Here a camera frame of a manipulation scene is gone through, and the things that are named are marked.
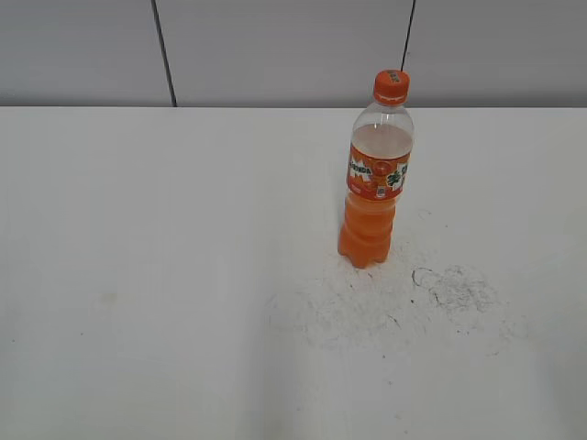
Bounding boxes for orange soda plastic bottle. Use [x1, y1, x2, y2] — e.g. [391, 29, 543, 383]
[338, 101, 414, 269]

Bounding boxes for orange bottle cap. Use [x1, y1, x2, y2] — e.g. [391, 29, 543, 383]
[373, 70, 410, 105]

